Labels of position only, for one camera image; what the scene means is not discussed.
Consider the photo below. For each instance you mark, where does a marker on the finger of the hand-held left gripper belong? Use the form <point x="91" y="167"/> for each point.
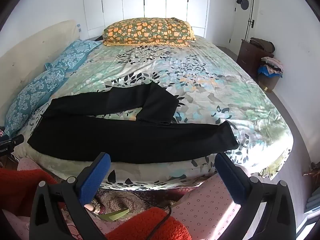
<point x="17" y="140"/>

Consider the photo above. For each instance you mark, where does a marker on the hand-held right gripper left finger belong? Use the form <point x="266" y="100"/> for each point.
<point x="96" y="177"/>

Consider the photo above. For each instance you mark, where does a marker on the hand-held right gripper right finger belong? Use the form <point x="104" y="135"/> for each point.
<point x="230" y="177"/>

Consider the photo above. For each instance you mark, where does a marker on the black pants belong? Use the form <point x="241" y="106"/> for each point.
<point x="125" y="140"/>

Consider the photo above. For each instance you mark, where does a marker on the person's left forearm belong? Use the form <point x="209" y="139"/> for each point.
<point x="22" y="187"/>

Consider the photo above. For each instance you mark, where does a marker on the person's slippered foot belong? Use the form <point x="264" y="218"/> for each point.
<point x="96" y="207"/>

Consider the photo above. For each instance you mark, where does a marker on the pink dotted cloth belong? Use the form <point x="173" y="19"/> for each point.
<point x="207" y="202"/>
<point x="32" y="166"/>

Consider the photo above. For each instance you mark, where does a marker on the patterned rug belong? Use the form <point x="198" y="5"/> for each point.
<point x="120" y="200"/>

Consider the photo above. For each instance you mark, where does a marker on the yellow-green flat object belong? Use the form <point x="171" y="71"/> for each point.
<point x="116" y="214"/>

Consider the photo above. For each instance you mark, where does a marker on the blue patterned pillow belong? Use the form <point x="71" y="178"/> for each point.
<point x="32" y="95"/>
<point x="75" y="52"/>

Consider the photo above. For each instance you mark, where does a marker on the person's red fuzzy sweater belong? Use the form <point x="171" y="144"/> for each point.
<point x="145" y="226"/>

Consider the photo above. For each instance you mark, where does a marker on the dried brown plant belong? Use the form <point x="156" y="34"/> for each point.
<point x="312" y="171"/>

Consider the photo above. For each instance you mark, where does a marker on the grey stacked items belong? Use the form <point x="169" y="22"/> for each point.
<point x="313" y="203"/>

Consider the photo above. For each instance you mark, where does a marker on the cream padded headboard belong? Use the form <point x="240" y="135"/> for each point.
<point x="30" y="47"/>

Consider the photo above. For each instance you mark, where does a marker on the floral leaf-print bedsheet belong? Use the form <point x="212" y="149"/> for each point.
<point x="200" y="80"/>

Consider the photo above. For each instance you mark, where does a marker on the brown laundry basket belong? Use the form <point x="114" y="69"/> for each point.
<point x="270" y="82"/>

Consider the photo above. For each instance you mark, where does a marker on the brown wooden nightstand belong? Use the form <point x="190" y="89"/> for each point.
<point x="250" y="57"/>

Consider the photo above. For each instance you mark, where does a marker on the pile of pink clothes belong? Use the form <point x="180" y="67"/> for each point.
<point x="273" y="63"/>

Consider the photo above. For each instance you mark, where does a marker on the brown bag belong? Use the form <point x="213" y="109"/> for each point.
<point x="263" y="44"/>

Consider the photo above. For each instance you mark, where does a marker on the white door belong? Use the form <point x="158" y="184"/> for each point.
<point x="241" y="25"/>

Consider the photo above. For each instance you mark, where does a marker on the orange floral folded quilt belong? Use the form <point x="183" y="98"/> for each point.
<point x="147" y="31"/>

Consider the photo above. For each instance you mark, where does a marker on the black hats on hook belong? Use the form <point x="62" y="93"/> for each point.
<point x="243" y="3"/>

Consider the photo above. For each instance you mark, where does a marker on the white wardrobe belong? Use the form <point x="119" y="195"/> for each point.
<point x="155" y="0"/>

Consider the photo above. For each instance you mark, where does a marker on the small blue wall fixture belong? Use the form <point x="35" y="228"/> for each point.
<point x="79" y="27"/>

